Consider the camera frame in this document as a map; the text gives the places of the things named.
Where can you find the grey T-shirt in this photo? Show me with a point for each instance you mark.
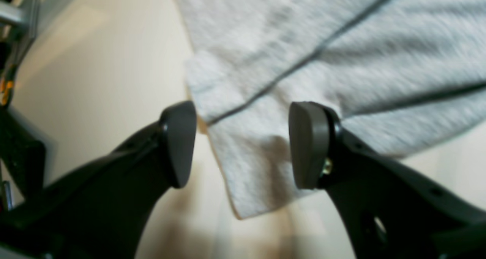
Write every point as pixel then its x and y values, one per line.
pixel 402 75

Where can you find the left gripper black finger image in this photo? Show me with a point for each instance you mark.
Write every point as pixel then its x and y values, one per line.
pixel 390 211

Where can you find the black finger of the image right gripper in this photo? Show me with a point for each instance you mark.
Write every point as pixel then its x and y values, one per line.
pixel 100 210

